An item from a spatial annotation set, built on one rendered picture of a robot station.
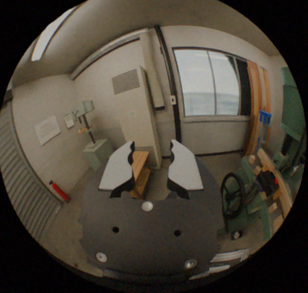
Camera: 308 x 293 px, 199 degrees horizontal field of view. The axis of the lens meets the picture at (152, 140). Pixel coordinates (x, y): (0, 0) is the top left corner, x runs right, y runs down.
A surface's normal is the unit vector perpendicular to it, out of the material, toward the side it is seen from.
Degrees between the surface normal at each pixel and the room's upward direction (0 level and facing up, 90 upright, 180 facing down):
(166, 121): 90
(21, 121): 90
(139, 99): 90
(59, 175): 90
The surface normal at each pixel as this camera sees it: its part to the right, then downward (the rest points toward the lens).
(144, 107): -0.20, 0.48
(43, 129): 0.96, -0.06
